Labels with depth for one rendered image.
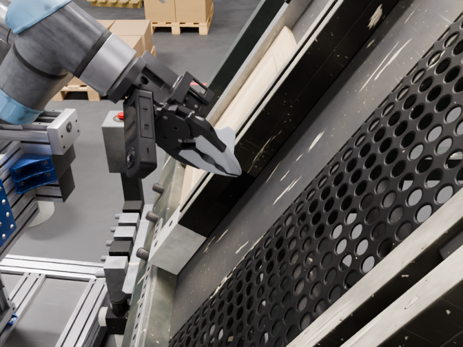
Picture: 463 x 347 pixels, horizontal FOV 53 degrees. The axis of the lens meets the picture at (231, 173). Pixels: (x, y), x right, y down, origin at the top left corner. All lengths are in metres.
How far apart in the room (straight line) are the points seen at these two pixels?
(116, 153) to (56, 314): 0.69
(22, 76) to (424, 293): 0.53
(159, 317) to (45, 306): 1.09
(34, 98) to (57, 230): 2.03
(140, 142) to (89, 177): 2.48
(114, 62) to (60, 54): 0.07
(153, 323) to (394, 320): 0.65
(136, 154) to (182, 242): 0.41
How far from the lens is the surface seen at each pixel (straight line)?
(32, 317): 1.98
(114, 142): 1.58
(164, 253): 0.99
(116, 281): 1.28
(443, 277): 0.33
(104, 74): 0.62
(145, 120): 0.61
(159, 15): 5.82
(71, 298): 2.00
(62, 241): 2.61
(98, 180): 3.03
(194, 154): 0.67
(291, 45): 1.06
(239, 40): 1.46
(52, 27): 0.63
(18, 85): 0.68
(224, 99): 1.27
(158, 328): 0.94
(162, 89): 0.66
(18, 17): 0.64
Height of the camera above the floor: 1.61
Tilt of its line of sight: 33 degrees down
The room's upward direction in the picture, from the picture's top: straight up
